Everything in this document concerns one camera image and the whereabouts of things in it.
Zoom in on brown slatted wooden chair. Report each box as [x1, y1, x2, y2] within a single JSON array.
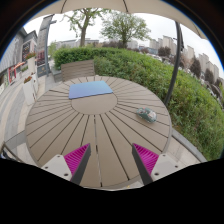
[[60, 59, 96, 83]]

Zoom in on sparse-leaved tree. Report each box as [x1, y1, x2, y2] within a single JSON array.
[[63, 8, 111, 48]]

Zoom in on teal transparent computer mouse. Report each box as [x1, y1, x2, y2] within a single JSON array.
[[135, 107, 158, 124]]

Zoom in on dark curved parasol pole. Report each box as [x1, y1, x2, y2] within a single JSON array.
[[163, 21, 184, 108]]

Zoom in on dark grey sign pillar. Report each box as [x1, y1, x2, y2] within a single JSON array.
[[35, 13, 58, 78]]

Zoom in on dense leafy tree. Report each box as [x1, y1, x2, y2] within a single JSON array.
[[99, 11, 152, 49]]

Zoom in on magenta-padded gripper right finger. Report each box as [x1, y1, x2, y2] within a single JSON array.
[[131, 142, 184, 186]]

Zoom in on low white flower planter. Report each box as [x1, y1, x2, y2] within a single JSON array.
[[21, 75, 37, 106]]

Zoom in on tall white flower planter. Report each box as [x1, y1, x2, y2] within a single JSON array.
[[25, 52, 38, 79]]

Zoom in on group of apartment buildings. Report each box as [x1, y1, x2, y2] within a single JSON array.
[[148, 34, 224, 88]]

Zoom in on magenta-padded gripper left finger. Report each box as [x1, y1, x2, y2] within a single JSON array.
[[41, 143, 92, 186]]

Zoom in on blue rectangular mouse pad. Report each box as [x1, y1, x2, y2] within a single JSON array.
[[68, 80, 114, 100]]

